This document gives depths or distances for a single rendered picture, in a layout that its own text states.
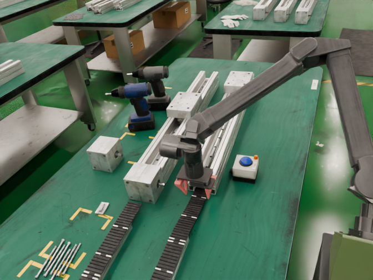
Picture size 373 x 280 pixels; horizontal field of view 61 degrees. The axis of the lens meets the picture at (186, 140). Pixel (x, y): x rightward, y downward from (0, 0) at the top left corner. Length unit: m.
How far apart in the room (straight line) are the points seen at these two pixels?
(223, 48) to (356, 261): 2.29
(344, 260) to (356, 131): 0.31
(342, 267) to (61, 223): 0.84
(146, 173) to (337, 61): 0.66
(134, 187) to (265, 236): 0.44
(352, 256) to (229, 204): 0.41
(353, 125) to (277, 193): 0.36
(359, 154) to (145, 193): 0.65
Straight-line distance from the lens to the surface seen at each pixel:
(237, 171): 1.13
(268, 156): 1.27
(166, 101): 1.58
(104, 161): 1.26
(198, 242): 0.99
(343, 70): 0.95
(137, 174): 1.09
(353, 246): 0.83
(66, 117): 2.98
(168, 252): 0.94
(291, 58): 0.96
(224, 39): 2.85
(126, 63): 3.53
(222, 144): 1.19
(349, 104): 0.92
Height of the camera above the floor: 1.58
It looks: 35 degrees down
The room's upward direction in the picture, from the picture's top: 7 degrees counter-clockwise
